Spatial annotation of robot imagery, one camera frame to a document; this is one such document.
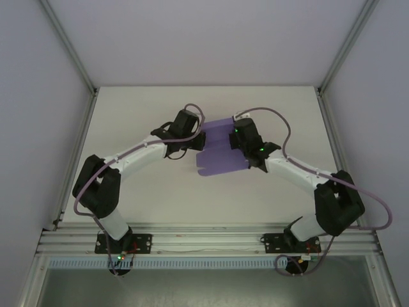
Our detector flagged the purple paper box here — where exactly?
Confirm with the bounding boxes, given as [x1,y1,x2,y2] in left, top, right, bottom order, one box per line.
[195,116,252,178]

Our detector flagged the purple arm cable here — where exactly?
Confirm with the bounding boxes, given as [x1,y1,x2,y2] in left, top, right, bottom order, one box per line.
[235,107,394,277]
[73,102,206,276]

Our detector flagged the grey metal sheet panel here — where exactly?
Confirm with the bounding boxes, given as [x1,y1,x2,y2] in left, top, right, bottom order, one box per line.
[37,267,377,307]

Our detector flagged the aluminium lower frame leg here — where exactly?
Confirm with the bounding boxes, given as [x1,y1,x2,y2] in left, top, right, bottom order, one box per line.
[364,254,402,307]
[17,254,49,307]

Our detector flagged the aluminium frame post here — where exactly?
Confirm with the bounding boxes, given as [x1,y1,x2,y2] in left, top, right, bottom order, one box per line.
[314,0,380,97]
[40,0,98,97]

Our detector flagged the black round cable grommet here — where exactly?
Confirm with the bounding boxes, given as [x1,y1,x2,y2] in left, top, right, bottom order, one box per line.
[285,258,309,276]
[108,267,132,278]

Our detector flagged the slotted grey cable duct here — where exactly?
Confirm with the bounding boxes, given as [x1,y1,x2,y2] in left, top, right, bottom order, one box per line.
[47,257,320,269]

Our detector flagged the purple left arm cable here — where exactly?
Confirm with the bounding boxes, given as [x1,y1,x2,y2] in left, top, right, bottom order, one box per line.
[73,102,206,276]

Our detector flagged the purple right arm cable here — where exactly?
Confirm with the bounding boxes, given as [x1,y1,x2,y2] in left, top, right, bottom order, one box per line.
[235,107,394,277]

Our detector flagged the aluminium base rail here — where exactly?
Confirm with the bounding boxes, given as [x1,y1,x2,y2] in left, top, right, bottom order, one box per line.
[36,223,383,256]

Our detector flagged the aluminium table side rail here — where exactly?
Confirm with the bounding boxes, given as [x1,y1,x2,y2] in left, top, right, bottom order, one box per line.
[316,89,365,230]
[50,91,99,231]

